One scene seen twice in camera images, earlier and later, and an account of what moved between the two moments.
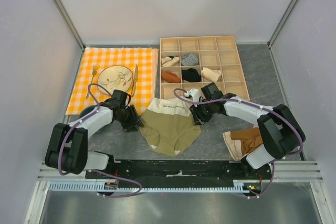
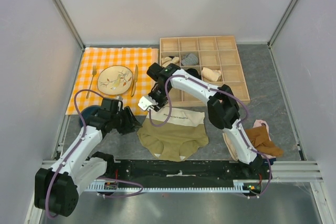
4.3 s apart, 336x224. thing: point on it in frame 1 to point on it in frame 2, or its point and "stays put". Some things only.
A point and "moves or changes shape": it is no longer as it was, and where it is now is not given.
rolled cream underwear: x=213 y=75 stays put
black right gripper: x=197 y=117 to x=161 y=104
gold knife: x=135 y=82 stays put
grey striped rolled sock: x=189 y=60 stays put
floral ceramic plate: x=114 y=77 stays put
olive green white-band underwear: x=169 y=126 moves or changes shape
